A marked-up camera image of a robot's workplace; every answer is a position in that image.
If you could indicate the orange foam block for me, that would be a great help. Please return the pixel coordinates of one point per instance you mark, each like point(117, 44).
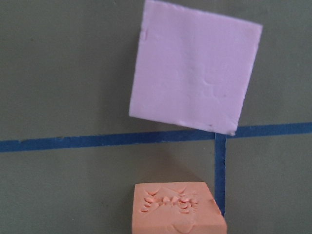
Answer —
point(176, 208)

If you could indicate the pink foam block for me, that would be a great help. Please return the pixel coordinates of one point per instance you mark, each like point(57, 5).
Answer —
point(193, 67)

